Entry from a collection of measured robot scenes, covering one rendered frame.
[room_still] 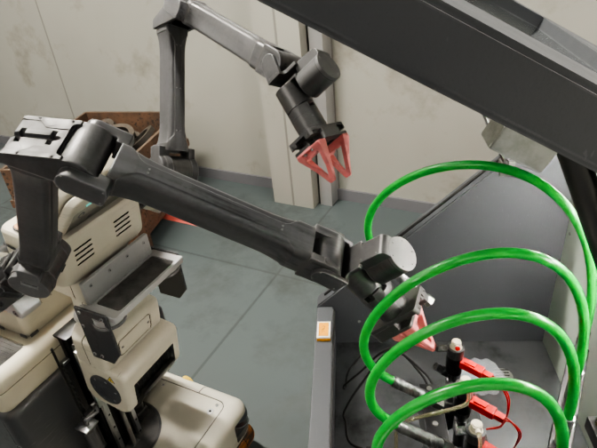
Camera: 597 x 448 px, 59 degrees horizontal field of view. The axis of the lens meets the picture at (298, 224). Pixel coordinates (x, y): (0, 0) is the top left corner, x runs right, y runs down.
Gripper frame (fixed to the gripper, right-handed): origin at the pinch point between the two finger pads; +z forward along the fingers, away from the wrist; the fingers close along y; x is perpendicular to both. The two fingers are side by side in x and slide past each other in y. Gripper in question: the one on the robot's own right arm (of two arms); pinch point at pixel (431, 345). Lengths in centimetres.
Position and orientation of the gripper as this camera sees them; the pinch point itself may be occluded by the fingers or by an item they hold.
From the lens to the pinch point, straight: 93.5
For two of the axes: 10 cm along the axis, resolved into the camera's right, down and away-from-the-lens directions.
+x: 3.3, -5.1, 7.9
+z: 7.1, 6.9, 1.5
